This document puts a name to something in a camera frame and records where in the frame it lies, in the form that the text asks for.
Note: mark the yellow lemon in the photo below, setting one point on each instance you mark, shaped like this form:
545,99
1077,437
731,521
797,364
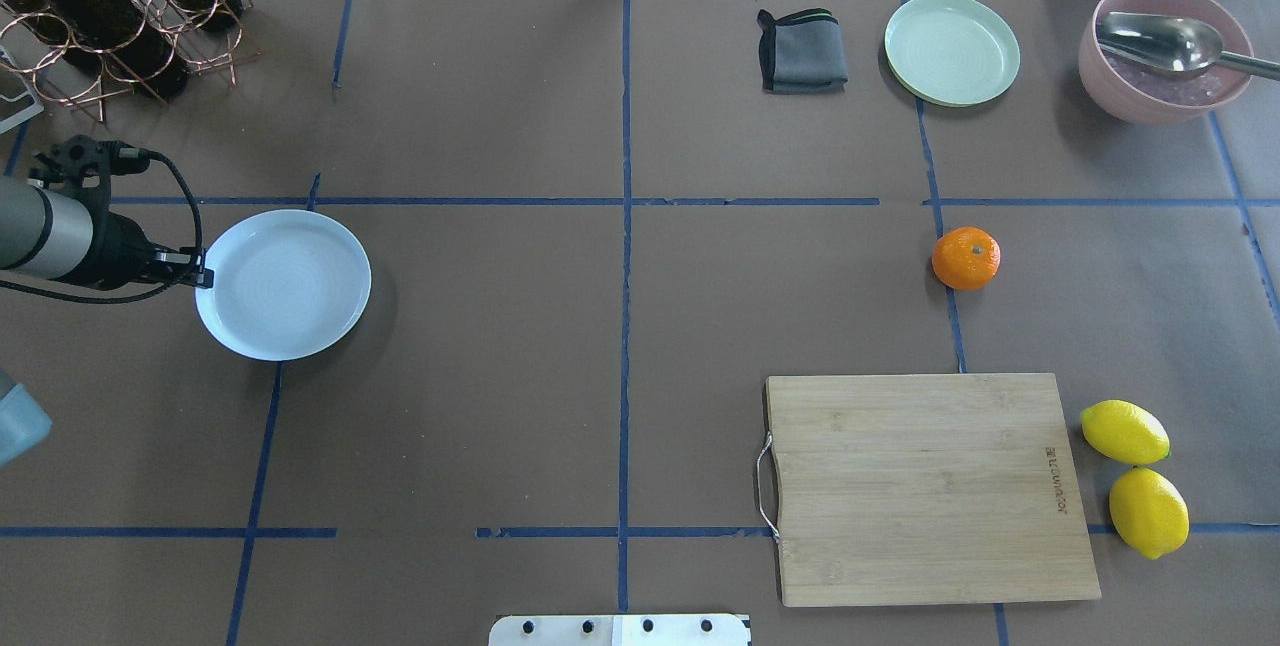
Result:
1148,513
1125,432

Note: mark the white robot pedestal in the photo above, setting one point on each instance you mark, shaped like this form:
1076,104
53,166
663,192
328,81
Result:
623,629

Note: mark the pink bowl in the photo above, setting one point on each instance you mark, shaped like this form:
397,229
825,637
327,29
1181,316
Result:
1140,96

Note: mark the copper wire bottle rack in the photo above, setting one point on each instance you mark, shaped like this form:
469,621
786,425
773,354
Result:
82,53

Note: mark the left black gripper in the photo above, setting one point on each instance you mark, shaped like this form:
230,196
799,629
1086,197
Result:
116,250

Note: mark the folded grey cloth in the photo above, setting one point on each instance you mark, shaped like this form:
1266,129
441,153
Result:
802,52

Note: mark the light green plate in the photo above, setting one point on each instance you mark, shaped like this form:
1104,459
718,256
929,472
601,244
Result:
953,53

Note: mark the light blue plate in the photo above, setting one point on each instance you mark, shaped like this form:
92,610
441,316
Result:
287,284

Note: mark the metal scoop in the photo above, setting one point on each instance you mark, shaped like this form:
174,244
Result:
1180,46

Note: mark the orange fruit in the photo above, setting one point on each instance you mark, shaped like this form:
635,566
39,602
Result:
966,259

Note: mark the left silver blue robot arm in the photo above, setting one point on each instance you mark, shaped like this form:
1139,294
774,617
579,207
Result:
78,240

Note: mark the wooden cutting board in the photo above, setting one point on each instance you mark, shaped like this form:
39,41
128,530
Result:
925,489

